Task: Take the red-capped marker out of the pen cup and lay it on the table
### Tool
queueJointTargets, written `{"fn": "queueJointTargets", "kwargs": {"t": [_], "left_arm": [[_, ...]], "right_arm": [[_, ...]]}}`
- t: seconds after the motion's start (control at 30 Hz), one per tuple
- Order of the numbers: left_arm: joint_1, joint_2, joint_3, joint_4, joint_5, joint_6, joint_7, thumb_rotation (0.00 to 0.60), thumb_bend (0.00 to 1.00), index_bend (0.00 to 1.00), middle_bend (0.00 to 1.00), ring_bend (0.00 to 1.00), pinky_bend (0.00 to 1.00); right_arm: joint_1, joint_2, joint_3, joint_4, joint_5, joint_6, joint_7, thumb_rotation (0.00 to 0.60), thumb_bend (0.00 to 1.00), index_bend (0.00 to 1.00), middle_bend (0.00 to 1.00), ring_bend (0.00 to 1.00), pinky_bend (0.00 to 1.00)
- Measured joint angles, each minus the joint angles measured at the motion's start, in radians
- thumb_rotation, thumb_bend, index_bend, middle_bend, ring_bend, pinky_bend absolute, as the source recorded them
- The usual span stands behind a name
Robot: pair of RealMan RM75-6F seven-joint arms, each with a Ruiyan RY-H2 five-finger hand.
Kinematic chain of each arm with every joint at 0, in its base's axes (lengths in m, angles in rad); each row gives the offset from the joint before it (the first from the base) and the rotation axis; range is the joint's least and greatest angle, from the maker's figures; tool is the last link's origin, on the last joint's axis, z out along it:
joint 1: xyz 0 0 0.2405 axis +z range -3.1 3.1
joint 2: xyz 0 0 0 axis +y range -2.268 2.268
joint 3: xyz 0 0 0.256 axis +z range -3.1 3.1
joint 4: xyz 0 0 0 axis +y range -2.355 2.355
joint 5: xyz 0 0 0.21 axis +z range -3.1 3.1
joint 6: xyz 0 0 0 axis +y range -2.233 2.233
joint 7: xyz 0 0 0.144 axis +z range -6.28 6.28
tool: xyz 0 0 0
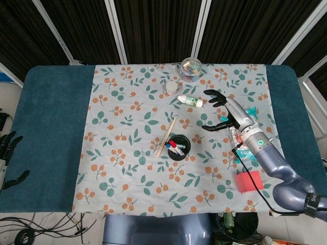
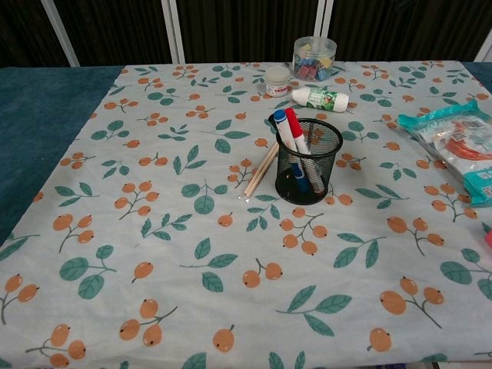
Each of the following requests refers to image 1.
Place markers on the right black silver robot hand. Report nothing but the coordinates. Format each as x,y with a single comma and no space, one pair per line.
237,112

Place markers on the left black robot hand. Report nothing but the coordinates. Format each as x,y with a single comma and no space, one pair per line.
10,145

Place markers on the red-handled white utensil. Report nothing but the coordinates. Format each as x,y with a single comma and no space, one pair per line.
173,143

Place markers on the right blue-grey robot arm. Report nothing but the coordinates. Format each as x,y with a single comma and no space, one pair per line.
270,158

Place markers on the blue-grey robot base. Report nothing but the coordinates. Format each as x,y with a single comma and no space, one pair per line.
153,229

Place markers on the dark green utensil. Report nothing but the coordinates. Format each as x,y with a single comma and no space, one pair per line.
181,146

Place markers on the black pen holder cup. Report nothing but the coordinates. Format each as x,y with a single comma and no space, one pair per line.
178,157

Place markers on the blue-handled white utensil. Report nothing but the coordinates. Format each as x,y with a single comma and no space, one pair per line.
168,145

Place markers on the teal clear snack packet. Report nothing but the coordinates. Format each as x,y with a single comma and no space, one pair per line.
245,153

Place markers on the dark blue table cover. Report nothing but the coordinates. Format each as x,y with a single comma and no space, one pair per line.
51,127

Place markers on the white bottle green label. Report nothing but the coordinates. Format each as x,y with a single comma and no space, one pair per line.
190,100

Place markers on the clear plastic jar of clips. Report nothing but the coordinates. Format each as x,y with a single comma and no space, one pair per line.
191,70

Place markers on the small white jar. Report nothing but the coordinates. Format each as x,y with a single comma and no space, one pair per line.
172,88

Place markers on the red foam block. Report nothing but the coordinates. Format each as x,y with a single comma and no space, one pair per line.
249,181

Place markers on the wooden chopstick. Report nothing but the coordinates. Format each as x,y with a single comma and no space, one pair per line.
164,140
169,131

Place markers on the black waste bin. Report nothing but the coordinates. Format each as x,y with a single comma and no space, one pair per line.
242,225

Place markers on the floral printed tablecloth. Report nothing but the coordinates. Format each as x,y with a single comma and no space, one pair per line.
127,153

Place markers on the aluminium frame post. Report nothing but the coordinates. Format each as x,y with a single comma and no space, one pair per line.
201,28
299,33
55,33
116,30

